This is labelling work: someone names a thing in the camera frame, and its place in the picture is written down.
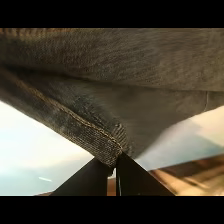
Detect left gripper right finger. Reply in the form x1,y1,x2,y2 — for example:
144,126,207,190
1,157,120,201
116,152,175,197

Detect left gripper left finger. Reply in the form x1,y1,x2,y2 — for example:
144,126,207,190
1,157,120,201
51,157,115,197

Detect black jeans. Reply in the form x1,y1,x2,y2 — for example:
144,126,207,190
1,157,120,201
0,28,224,168

